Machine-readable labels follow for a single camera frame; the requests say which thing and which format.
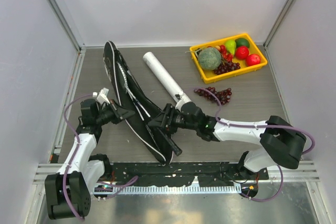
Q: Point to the yellow plastic tray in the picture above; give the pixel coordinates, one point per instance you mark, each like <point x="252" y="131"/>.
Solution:
<point x="208" y="76"/>

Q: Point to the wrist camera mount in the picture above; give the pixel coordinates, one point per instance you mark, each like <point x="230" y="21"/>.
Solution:
<point x="102" y="96"/>
<point x="182" y="99"/>

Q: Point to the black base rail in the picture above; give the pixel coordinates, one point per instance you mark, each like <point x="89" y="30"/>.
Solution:
<point x="178" y="174"/>

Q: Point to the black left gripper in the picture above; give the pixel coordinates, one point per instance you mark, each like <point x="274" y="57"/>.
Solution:
<point x="119" y="113"/>

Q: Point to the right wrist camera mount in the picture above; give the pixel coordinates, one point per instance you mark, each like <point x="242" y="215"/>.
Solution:
<point x="182" y="99"/>

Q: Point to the black racket bag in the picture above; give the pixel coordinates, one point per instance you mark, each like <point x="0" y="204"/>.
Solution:
<point x="111" y="56"/>

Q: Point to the red apple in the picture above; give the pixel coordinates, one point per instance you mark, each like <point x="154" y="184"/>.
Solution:
<point x="242" y="52"/>

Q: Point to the aluminium frame bars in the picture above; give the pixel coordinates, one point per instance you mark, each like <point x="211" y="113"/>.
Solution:
<point x="62" y="12"/>

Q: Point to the green lime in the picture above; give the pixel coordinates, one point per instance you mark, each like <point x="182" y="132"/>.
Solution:
<point x="242" y="42"/>

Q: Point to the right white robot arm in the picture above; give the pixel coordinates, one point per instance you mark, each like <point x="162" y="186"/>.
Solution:
<point x="279" y="143"/>

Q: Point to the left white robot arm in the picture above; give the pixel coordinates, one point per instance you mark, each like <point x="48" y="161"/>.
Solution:
<point x="69" y="190"/>

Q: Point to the green netted melon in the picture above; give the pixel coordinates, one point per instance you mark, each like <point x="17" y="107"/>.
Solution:
<point x="209" y="58"/>

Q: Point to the white slotted cable duct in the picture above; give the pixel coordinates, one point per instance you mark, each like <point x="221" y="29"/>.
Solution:
<point x="192" y="189"/>

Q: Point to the badminton racket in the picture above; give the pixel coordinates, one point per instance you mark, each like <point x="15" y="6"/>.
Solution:
<point x="168" y="140"/>

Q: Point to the white shuttlecock tube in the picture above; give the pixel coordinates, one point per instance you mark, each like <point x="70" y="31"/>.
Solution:
<point x="162" y="75"/>

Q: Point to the grape bunch in tray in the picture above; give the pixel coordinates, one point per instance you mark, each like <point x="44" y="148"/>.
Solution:
<point x="226" y="67"/>

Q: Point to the red cherries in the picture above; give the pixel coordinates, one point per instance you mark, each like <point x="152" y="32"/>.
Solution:
<point x="226" y="55"/>

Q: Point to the red pomegranate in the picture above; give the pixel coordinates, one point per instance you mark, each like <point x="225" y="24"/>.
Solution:
<point x="253" y="59"/>

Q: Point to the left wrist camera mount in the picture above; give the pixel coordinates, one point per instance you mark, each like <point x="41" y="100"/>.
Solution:
<point x="102" y="96"/>

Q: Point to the dark red grape bunch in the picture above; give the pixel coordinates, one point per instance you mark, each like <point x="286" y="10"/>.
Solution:
<point x="215" y="96"/>

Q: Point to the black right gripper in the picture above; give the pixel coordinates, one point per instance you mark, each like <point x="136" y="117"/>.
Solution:
<point x="162" y="119"/>

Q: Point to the green pear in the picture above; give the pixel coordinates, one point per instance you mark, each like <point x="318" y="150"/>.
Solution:
<point x="230" y="46"/>

